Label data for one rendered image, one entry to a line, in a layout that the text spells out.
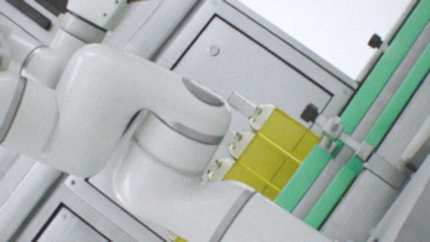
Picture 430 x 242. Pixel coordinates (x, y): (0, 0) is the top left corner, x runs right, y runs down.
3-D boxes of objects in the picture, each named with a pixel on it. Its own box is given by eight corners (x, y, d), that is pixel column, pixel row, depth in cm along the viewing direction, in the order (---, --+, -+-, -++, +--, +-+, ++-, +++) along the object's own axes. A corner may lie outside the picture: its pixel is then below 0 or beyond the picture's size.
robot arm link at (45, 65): (-2, 74, 133) (41, 103, 130) (29, 15, 133) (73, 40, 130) (45, 87, 148) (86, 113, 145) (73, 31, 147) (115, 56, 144)
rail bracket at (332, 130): (365, 163, 143) (306, 119, 146) (379, 138, 127) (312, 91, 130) (355, 177, 143) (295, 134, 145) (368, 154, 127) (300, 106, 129)
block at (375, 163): (400, 183, 140) (367, 159, 142) (410, 172, 131) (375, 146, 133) (388, 201, 140) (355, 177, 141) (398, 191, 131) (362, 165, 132)
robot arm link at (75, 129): (2, 123, 105) (56, 9, 100) (171, 195, 112) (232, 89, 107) (-4, 158, 96) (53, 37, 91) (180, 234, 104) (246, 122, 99)
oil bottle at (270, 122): (361, 174, 150) (263, 104, 154) (365, 167, 145) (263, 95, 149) (342, 200, 149) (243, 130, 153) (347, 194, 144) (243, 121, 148)
